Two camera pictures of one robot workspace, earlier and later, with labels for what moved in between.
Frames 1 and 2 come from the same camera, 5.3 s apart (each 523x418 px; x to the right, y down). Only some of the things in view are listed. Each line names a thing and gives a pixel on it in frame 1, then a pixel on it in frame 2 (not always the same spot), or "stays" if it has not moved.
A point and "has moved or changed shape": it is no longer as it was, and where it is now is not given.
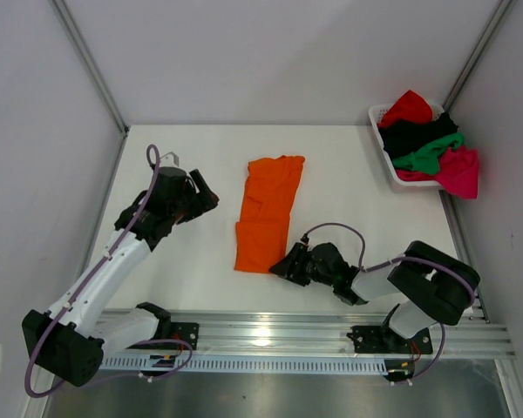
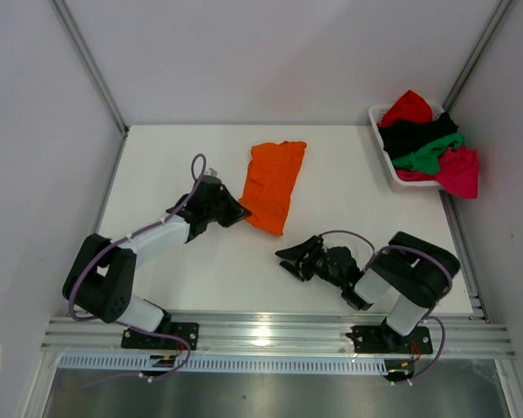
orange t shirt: [269, 194] has moved or changed shape
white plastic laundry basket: [375, 111] stays
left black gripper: [205, 196] to [236, 212]
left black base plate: [187, 332] stays
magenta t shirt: [458, 173] stays
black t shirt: [400, 138] stays
